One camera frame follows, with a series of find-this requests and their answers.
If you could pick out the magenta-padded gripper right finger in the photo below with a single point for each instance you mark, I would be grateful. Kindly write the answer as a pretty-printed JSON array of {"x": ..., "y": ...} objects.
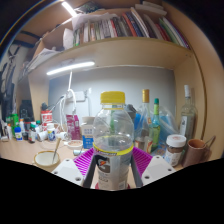
[{"x": 158, "y": 168}]

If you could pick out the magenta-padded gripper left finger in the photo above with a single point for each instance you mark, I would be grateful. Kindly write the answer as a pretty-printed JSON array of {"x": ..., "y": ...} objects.
[{"x": 66, "y": 170}]

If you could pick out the clear drink bottle yellow cap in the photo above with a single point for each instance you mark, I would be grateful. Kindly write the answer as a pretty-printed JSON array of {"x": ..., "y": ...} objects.
[{"x": 113, "y": 133}]

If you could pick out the brown jar white lid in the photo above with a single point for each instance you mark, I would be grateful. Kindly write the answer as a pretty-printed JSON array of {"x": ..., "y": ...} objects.
[{"x": 175, "y": 150}]

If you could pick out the metal spoon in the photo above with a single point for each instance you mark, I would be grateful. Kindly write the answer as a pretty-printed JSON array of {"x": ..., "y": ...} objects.
[{"x": 57, "y": 146}]

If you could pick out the cream cup yellow rim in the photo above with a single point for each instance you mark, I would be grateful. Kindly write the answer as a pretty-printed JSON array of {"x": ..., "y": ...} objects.
[{"x": 43, "y": 159}]

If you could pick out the small white bowl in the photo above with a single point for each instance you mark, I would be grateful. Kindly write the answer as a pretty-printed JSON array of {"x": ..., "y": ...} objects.
[{"x": 74, "y": 145}]

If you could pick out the green bottle green cap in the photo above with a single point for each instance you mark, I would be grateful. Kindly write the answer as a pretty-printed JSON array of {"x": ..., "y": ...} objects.
[{"x": 155, "y": 133}]

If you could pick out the blue and white carton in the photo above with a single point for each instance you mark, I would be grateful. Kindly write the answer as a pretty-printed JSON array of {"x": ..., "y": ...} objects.
[{"x": 87, "y": 136}]

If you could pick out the brown mug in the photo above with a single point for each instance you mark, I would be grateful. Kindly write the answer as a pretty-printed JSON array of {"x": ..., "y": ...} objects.
[{"x": 195, "y": 153}]

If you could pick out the small white pill bottle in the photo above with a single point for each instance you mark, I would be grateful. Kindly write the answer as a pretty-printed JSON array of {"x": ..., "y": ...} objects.
[{"x": 51, "y": 133}]

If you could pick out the magenta pouch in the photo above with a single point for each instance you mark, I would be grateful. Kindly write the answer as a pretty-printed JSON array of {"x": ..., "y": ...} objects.
[{"x": 72, "y": 126}]

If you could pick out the blue plastic bag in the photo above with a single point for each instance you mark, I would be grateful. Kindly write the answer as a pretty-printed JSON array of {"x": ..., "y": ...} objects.
[{"x": 168, "y": 123}]

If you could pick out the dark bottle red label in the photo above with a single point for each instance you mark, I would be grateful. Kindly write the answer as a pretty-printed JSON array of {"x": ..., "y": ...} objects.
[{"x": 32, "y": 135}]

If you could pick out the red and white canister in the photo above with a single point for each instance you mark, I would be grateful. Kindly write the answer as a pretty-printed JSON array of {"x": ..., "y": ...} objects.
[{"x": 46, "y": 117}]

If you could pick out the glass bottle gold cap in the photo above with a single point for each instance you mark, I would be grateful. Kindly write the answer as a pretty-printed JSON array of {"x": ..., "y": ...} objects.
[{"x": 145, "y": 113}]

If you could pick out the clear glass bottle white cap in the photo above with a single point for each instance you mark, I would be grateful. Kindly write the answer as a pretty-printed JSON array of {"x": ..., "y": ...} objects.
[{"x": 188, "y": 120}]

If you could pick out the white bottle blue label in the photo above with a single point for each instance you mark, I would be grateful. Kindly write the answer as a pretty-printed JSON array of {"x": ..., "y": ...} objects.
[{"x": 18, "y": 134}]

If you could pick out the black speaker box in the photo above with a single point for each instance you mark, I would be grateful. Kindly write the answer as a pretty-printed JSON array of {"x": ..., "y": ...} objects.
[{"x": 26, "y": 111}]

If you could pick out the white LED light bar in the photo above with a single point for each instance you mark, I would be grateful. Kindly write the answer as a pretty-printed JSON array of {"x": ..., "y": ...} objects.
[{"x": 70, "y": 68}]

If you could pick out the hanging dark clothes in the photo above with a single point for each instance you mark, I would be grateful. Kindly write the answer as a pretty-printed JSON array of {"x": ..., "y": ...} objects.
[{"x": 6, "y": 86}]

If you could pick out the wooden shelf unit with books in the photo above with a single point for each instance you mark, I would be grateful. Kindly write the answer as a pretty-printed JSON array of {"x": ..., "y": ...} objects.
[{"x": 133, "y": 50}]

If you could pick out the long ceiling light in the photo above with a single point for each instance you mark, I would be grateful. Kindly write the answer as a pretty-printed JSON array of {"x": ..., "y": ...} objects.
[{"x": 69, "y": 8}]

